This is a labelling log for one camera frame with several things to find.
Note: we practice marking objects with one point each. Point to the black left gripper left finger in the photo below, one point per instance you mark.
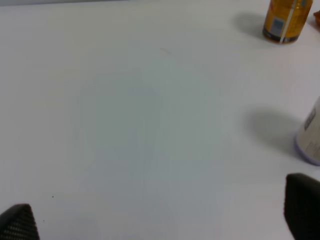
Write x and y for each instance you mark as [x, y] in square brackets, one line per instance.
[18, 223]

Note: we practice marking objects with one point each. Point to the gold beverage can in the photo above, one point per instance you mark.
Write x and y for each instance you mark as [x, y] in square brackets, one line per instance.
[285, 20]

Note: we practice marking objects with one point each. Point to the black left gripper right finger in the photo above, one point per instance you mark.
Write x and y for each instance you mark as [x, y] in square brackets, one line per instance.
[302, 206]

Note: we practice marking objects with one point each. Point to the purple trash bag roll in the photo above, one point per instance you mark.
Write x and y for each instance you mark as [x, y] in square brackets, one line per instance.
[307, 138]

